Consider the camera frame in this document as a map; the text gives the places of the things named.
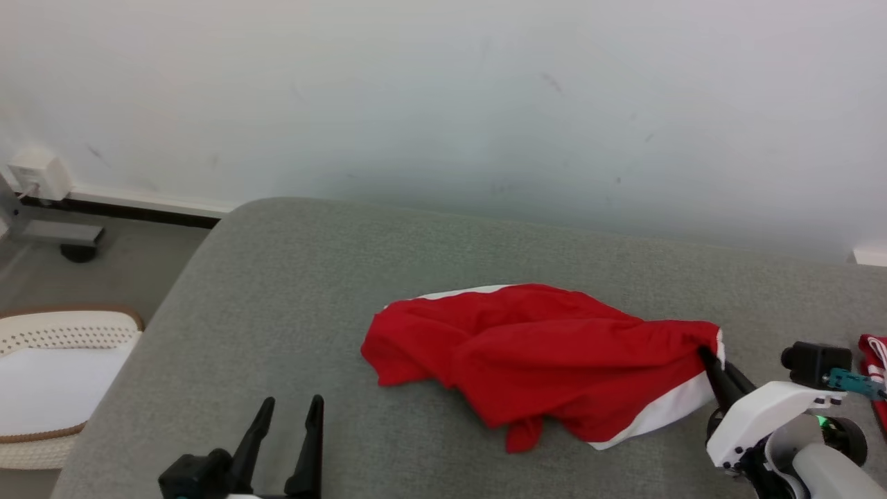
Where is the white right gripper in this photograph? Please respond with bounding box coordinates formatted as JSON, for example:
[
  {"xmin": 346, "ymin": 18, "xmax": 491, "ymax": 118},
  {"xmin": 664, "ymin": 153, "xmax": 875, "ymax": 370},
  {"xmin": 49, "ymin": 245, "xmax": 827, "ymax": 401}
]
[{"xmin": 696, "ymin": 345, "xmax": 846, "ymax": 473}]

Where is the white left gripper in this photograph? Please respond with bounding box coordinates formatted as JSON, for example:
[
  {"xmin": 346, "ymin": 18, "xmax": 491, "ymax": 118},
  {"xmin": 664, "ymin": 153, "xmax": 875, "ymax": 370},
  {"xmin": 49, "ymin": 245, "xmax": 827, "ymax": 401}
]
[{"xmin": 229, "ymin": 394, "xmax": 325, "ymax": 499}]

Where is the red white basketball jersey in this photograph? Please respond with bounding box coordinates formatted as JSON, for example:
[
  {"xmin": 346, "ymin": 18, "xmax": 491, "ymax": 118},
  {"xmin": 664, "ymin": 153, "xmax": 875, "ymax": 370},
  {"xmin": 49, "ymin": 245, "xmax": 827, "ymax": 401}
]
[{"xmin": 858, "ymin": 334, "xmax": 887, "ymax": 437}]

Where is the red shorts white waistband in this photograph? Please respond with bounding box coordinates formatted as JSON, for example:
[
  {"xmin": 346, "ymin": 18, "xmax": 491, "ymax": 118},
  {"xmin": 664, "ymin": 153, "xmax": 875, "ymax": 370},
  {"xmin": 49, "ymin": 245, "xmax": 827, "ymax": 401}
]
[{"xmin": 360, "ymin": 283, "xmax": 726, "ymax": 455}]

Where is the white woven laundry basket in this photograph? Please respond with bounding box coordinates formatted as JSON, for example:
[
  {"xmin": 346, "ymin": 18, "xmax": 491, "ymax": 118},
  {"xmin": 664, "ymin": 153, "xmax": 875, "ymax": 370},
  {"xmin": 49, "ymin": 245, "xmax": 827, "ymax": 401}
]
[{"xmin": 0, "ymin": 308, "xmax": 144, "ymax": 472}]

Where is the white black baseboard trim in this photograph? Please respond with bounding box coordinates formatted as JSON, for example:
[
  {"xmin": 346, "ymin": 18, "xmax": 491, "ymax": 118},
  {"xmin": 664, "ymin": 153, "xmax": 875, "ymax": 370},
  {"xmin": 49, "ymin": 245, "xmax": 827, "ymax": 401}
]
[{"xmin": 69, "ymin": 184, "xmax": 240, "ymax": 230}]

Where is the grey metal stand foot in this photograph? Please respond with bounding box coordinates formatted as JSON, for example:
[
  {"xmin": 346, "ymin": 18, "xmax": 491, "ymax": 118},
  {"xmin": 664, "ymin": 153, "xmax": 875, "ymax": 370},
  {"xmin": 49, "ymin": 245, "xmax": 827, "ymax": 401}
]
[{"xmin": 0, "ymin": 173, "xmax": 105, "ymax": 247}]

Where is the teal right camera connector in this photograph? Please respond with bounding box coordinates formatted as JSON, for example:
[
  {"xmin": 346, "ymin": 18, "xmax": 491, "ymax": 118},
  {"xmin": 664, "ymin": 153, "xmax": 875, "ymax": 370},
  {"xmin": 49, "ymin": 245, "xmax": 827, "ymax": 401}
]
[{"xmin": 825, "ymin": 369, "xmax": 887, "ymax": 402}]

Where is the white wall socket box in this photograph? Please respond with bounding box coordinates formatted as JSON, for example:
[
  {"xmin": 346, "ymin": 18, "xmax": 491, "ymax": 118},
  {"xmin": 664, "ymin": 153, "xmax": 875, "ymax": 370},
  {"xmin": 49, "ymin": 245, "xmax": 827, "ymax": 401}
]
[{"xmin": 7, "ymin": 149, "xmax": 73, "ymax": 202}]

